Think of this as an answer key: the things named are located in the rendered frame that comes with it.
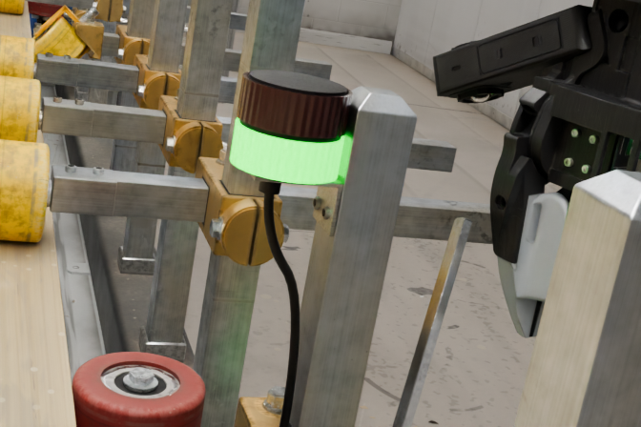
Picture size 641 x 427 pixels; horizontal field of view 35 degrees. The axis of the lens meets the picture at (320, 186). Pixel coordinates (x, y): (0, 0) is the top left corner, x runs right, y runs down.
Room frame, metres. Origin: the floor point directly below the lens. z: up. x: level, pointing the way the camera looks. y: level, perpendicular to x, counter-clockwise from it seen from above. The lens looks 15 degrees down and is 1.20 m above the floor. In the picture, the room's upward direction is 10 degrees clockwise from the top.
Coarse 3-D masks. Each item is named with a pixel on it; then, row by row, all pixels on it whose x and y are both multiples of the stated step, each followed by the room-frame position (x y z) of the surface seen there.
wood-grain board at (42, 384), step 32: (0, 32) 1.72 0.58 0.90; (0, 256) 0.73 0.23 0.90; (32, 256) 0.74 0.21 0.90; (0, 288) 0.67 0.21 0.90; (32, 288) 0.68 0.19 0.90; (0, 320) 0.62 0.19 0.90; (32, 320) 0.63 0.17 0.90; (64, 320) 0.64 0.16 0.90; (0, 352) 0.58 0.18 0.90; (32, 352) 0.58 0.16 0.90; (64, 352) 0.59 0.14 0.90; (0, 384) 0.54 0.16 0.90; (32, 384) 0.54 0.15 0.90; (64, 384) 0.55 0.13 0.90; (0, 416) 0.50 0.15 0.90; (32, 416) 0.51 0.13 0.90; (64, 416) 0.51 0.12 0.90
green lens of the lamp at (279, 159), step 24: (240, 144) 0.52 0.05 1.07; (264, 144) 0.51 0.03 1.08; (288, 144) 0.51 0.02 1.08; (312, 144) 0.52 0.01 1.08; (336, 144) 0.53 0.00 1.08; (240, 168) 0.52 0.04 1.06; (264, 168) 0.51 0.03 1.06; (288, 168) 0.51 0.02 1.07; (312, 168) 0.52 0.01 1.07; (336, 168) 0.53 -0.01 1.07
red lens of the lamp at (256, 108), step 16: (240, 96) 0.53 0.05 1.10; (256, 96) 0.52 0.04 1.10; (272, 96) 0.51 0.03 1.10; (288, 96) 0.51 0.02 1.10; (304, 96) 0.51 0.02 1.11; (320, 96) 0.52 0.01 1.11; (336, 96) 0.52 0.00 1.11; (240, 112) 0.53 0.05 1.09; (256, 112) 0.52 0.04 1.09; (272, 112) 0.51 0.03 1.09; (288, 112) 0.51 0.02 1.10; (304, 112) 0.51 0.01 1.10; (320, 112) 0.52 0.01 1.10; (336, 112) 0.52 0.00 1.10; (272, 128) 0.51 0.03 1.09; (288, 128) 0.51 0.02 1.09; (304, 128) 0.51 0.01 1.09; (320, 128) 0.52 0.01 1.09; (336, 128) 0.52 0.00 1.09
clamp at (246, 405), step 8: (240, 400) 0.63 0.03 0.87; (248, 400) 0.63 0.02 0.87; (256, 400) 0.63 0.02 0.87; (240, 408) 0.62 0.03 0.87; (248, 408) 0.62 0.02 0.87; (256, 408) 0.62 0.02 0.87; (264, 408) 0.62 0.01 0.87; (240, 416) 0.62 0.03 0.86; (248, 416) 0.61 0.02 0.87; (256, 416) 0.61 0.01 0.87; (264, 416) 0.61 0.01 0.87; (272, 416) 0.61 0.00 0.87; (280, 416) 0.62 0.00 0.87; (240, 424) 0.62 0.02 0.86; (248, 424) 0.60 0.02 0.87; (256, 424) 0.60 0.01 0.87; (264, 424) 0.60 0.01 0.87; (272, 424) 0.60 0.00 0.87
